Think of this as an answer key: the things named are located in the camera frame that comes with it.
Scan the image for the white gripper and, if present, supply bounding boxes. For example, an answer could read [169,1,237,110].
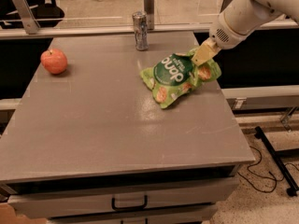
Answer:
[192,0,281,66]

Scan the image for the green rice chip bag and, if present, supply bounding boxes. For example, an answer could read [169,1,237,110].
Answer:
[140,48,221,109]

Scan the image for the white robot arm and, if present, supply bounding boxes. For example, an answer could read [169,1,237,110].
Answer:
[192,0,299,66]

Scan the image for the silver redbull can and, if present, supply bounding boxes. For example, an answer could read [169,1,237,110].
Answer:
[132,11,149,50]

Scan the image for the red apple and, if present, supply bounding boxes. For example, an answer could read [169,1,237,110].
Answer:
[40,49,67,75]

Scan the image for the black stand base bar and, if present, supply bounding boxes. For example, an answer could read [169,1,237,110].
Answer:
[255,126,299,197]

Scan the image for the lower grey drawer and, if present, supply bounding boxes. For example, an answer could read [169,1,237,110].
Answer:
[47,204,217,224]

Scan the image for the black office chair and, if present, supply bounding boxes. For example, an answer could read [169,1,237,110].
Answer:
[0,0,64,29]

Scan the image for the middle metal bracket post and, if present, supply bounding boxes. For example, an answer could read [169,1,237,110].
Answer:
[144,0,155,30]

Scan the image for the grey drawer with black handle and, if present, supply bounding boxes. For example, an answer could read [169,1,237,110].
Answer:
[8,177,239,218]

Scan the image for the left metal bracket post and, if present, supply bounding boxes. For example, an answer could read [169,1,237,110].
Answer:
[12,0,40,35]

